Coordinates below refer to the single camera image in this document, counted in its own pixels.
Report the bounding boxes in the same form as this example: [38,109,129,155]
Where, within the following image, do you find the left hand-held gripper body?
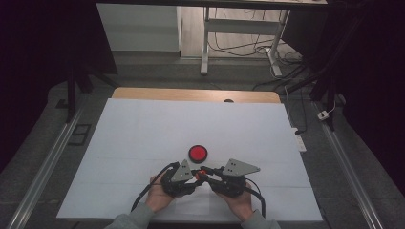
[160,158,199,198]

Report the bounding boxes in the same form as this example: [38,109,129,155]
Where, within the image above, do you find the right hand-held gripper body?
[209,157,262,198]

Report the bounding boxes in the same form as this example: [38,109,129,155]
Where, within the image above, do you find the round red ink pad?
[188,144,209,165]

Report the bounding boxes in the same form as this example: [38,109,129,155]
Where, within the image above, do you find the person's right hand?
[217,181,255,223]

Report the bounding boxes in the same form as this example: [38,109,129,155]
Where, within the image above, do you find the person's left hand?
[145,173,177,214]

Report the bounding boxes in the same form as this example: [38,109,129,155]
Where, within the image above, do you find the white paper sheet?
[174,190,211,216]

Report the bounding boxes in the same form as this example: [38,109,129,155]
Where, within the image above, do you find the white table cover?
[56,97,324,222]

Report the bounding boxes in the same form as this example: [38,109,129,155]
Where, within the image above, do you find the wooden table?
[111,87,282,104]

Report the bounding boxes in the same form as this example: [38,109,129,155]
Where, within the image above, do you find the white power strip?
[291,127,308,154]

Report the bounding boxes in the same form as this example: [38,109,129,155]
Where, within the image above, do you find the black floor socket plate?
[68,123,93,147]

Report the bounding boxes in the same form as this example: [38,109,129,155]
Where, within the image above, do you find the white metal stand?
[207,8,307,92]

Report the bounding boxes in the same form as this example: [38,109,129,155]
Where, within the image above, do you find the black metal stand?
[286,18,347,132]
[64,58,119,124]

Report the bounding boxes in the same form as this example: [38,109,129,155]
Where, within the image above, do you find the light grey cabinet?
[96,3,183,52]

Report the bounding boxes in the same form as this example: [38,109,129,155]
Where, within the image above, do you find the dark curtain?
[0,0,118,175]
[281,0,405,187]

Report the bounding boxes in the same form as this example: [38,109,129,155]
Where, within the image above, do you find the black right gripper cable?
[244,177,267,219]

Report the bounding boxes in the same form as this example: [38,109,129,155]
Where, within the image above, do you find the aluminium floor rail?
[312,100,385,229]
[6,104,86,229]

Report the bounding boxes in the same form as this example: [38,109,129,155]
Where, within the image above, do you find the desk with white frame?
[95,0,329,77]

